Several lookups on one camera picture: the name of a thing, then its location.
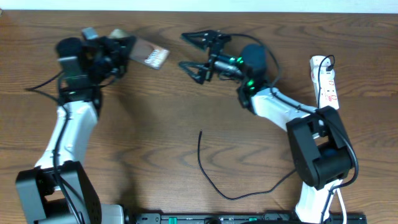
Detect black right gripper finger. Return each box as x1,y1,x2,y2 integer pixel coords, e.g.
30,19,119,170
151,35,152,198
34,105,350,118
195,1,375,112
178,61,210,84
181,30,218,50

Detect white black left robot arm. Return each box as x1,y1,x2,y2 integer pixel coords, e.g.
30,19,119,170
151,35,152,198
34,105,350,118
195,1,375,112
16,35,136,223

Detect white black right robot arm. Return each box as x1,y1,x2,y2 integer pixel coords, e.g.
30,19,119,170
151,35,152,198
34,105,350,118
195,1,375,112
179,30,359,223

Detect white usb charger adapter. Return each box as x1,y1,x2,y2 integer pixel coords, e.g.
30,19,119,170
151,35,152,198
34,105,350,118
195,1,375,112
315,67,335,80

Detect white power strip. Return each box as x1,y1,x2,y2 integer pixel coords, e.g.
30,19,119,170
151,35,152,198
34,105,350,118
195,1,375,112
310,55,340,110

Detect black charger cable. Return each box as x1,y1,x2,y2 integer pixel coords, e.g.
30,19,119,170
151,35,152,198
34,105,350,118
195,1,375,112
197,54,336,201

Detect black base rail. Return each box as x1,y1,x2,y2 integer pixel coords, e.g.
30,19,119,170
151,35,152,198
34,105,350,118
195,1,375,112
126,212,368,224

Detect white power strip cord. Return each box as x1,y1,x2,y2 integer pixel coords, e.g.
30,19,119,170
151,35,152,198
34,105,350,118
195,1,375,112
334,186,348,224

